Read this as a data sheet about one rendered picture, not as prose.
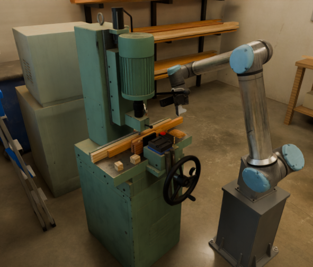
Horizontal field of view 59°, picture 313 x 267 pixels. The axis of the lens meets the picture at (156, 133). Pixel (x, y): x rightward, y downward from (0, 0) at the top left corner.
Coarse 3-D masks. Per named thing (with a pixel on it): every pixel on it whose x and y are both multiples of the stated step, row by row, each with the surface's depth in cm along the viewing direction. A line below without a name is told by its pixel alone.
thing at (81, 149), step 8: (80, 144) 181; (88, 144) 181; (96, 144) 181; (80, 152) 177; (88, 160) 172; (144, 176) 151; (152, 176) 156; (160, 176) 162; (120, 184) 152; (128, 184) 146; (136, 184) 149; (144, 184) 154; (128, 192) 149; (136, 192) 151
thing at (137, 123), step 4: (128, 112) 160; (132, 112) 160; (124, 116) 159; (128, 116) 157; (132, 116) 156; (144, 116) 156; (128, 120) 158; (132, 120) 155; (136, 120) 153; (140, 120) 151; (144, 120) 152; (148, 120) 155; (128, 124) 160; (132, 124) 157; (136, 124) 154; (140, 124) 152; (144, 124) 154; (148, 124) 156; (136, 128) 155; (140, 128) 153; (144, 128) 155; (148, 128) 157
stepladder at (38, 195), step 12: (0, 96) 165; (0, 108) 167; (0, 120) 168; (0, 132) 172; (12, 144) 178; (12, 156) 182; (24, 168) 189; (24, 180) 196; (36, 192) 202; (48, 216) 216
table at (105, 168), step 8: (176, 128) 179; (184, 136) 170; (176, 144) 162; (184, 144) 168; (128, 152) 154; (104, 160) 148; (112, 160) 148; (120, 160) 147; (128, 160) 147; (144, 160) 147; (96, 168) 145; (104, 168) 141; (112, 168) 141; (128, 168) 141; (136, 168) 144; (144, 168) 149; (152, 168) 146; (104, 176) 140; (112, 176) 135; (120, 176) 137; (128, 176) 142; (112, 184) 137
